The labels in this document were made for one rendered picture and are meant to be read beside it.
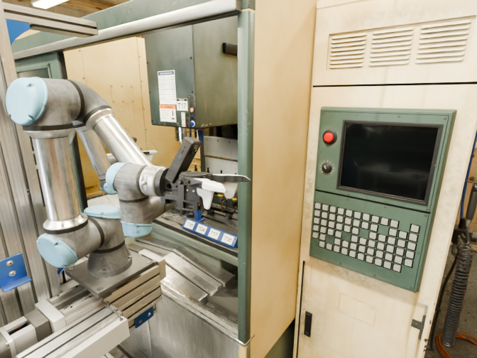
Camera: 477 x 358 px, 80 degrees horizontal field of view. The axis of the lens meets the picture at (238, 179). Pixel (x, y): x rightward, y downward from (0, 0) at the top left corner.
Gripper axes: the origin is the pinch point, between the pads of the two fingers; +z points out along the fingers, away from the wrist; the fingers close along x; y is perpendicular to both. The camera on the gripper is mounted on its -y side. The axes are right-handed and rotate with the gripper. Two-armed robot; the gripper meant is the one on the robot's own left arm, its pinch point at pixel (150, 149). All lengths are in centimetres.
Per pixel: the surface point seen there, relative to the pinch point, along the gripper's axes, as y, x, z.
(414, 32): -52, 130, 11
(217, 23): -73, 24, 38
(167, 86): -37.1, -0.9, 18.4
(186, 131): -7.2, -2.6, 34.1
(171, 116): -18.9, 0.7, 18.3
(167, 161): 41, -106, 105
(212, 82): -39, 24, 32
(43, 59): -52, -57, -27
